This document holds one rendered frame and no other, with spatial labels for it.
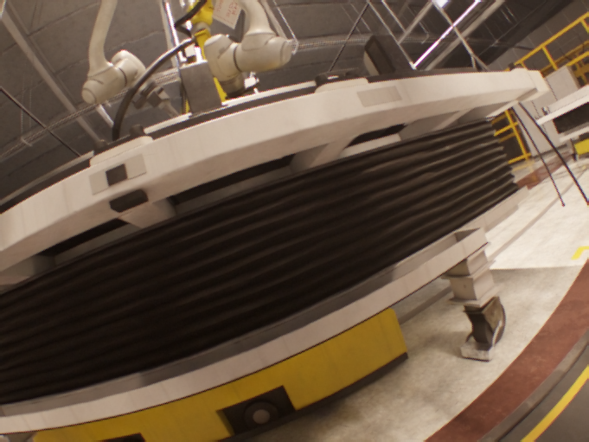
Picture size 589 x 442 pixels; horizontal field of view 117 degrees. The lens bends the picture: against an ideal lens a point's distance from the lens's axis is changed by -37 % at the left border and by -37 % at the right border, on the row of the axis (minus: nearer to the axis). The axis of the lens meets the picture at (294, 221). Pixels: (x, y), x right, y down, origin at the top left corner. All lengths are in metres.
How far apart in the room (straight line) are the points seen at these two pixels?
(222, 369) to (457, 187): 0.91
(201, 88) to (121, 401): 0.69
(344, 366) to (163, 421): 0.65
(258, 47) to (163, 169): 0.56
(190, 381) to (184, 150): 0.46
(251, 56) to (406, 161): 0.59
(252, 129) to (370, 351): 0.83
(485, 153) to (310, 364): 1.04
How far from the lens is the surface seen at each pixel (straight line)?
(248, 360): 0.63
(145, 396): 0.70
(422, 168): 1.00
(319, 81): 0.57
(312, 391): 1.03
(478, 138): 1.29
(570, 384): 0.41
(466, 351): 1.06
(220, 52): 0.98
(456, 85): 0.78
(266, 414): 1.10
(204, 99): 0.57
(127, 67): 1.22
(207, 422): 1.05
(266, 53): 0.91
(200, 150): 0.47
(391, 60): 0.76
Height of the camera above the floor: 0.61
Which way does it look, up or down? 3 degrees up
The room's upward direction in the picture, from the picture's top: 22 degrees counter-clockwise
